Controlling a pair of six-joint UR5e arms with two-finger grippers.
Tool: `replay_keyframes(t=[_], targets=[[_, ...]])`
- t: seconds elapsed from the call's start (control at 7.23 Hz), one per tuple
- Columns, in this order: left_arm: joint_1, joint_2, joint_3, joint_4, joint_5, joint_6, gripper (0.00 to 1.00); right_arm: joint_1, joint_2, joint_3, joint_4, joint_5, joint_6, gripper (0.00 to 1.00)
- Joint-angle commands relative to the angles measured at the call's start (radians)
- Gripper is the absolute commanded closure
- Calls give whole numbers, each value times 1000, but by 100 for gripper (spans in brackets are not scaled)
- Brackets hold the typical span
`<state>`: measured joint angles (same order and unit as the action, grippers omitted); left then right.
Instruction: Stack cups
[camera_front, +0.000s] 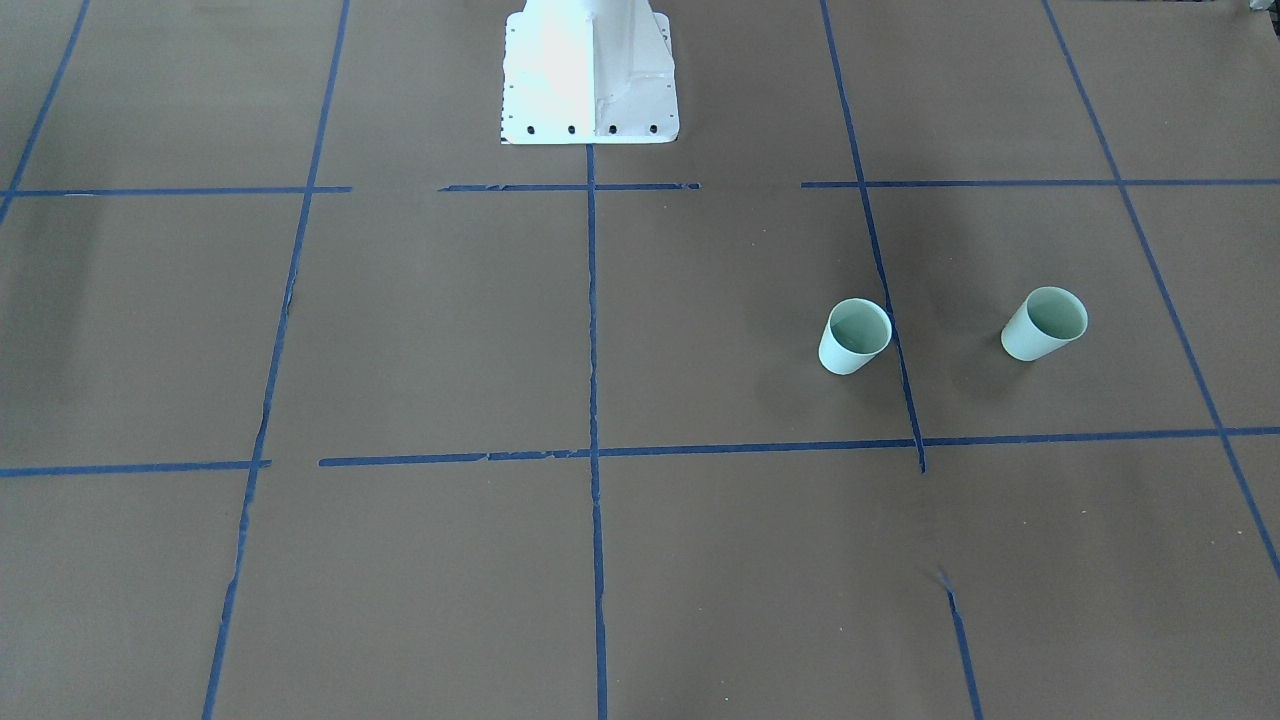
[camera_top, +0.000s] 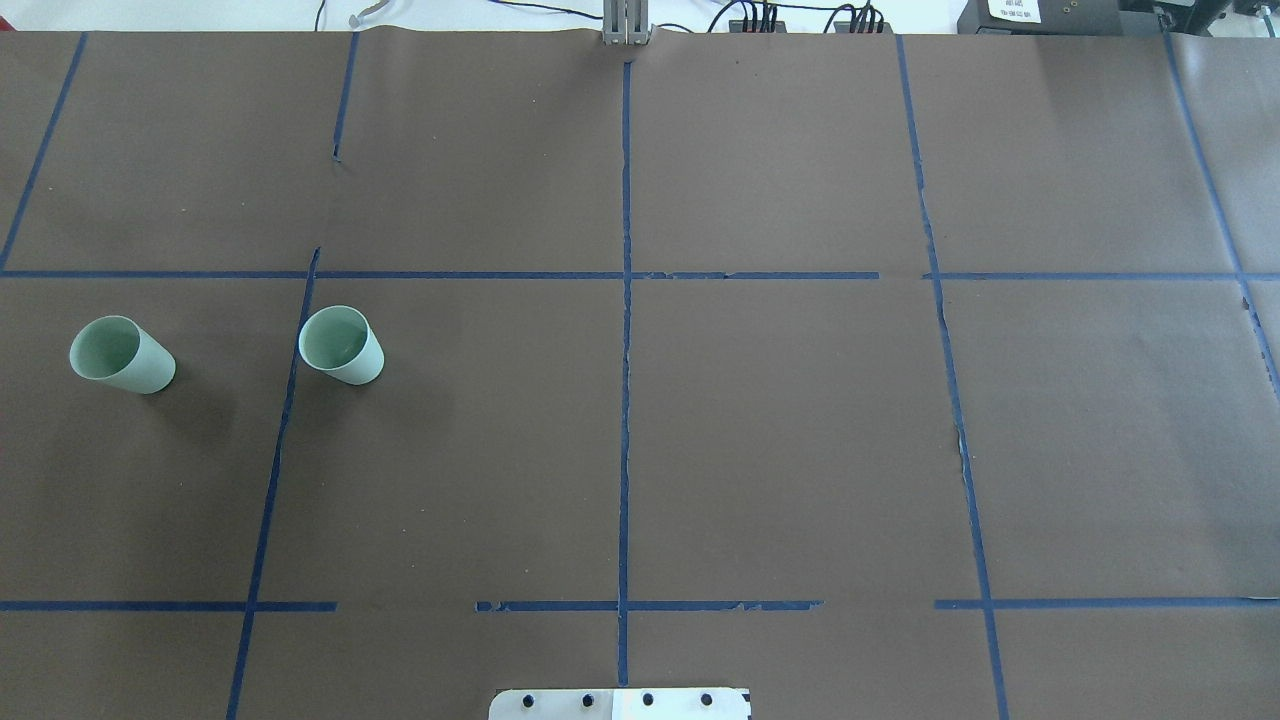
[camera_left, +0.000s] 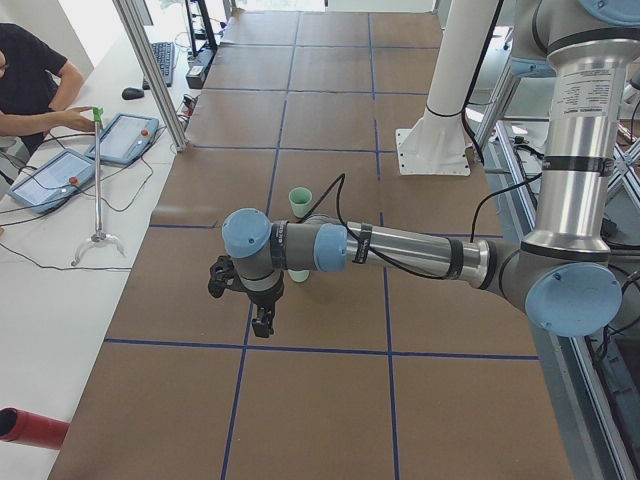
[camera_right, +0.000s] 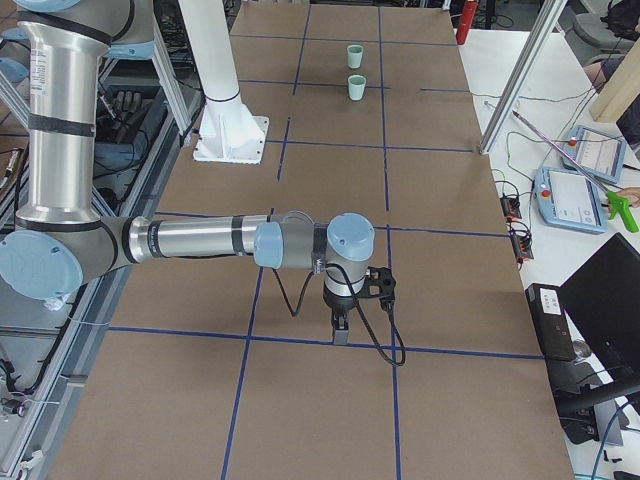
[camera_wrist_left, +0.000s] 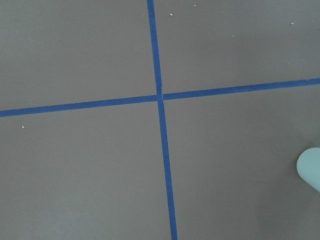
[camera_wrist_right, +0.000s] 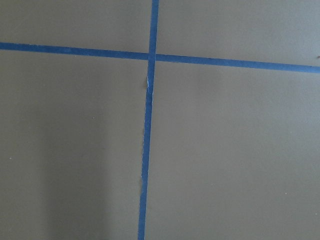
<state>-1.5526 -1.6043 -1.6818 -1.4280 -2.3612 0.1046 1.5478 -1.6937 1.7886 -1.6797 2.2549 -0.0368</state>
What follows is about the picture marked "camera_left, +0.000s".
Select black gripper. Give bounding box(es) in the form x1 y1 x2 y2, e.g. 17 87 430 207
248 285 283 337

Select mint green cup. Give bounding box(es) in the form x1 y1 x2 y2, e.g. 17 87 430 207
288 187 313 219
287 270 310 283

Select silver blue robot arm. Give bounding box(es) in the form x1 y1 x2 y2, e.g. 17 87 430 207
208 1 639 338

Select person's hand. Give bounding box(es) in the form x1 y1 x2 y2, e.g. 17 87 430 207
57 106 96 133

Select mint green bottom cup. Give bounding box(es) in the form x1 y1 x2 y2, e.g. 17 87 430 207
287 270 310 283

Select metal reacher grabber tool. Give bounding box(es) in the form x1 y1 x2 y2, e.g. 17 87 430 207
71 107 125 267

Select white side desk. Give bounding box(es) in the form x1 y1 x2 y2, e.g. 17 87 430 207
0 24 187 441

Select blue teach pendant far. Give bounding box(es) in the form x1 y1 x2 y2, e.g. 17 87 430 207
97 113 159 167

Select blue teach pendant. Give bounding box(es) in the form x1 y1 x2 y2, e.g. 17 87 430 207
97 113 159 167
8 149 95 213

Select blue teach pendant near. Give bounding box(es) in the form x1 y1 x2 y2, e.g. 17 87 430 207
8 149 95 213

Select black computer mouse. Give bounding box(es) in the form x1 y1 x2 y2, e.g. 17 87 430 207
121 87 145 100

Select red cylinder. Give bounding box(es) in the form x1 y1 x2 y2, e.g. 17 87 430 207
1 407 69 450

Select black keyboard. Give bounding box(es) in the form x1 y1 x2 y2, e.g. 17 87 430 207
150 42 175 87

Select person in black shirt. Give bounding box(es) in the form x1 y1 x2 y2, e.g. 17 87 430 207
1 23 84 153

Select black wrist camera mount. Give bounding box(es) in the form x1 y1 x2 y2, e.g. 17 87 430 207
208 255 245 299

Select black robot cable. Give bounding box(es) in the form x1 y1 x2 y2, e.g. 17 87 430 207
301 172 544 279

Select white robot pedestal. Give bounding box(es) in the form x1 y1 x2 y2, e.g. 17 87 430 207
396 0 502 176

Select aluminium frame base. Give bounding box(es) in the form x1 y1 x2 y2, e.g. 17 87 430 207
492 119 639 479

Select aluminium frame post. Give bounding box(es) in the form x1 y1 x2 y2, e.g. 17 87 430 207
112 0 188 152

